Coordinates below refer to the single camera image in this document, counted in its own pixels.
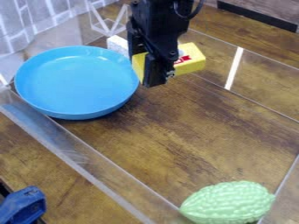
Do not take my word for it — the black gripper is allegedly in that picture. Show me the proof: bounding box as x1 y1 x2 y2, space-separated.
125 0 193 88

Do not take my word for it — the yellow butter brick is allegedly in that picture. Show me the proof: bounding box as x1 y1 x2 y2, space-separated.
132 42 205 81

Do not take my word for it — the blue round tray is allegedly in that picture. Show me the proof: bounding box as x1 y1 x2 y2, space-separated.
13 45 139 120

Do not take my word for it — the white foam block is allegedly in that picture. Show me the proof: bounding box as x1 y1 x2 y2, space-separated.
107 35 129 58

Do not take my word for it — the green bumpy toy gourd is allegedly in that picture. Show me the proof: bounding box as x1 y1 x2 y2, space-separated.
179 181 276 224

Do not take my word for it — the blue clamp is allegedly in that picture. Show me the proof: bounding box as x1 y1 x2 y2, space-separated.
0 185 47 224

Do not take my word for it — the clear acrylic triangle bracket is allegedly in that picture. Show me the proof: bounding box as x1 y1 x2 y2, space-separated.
88 0 129 37

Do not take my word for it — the clear acrylic enclosure wall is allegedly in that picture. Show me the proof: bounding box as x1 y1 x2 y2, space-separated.
0 5 299 224

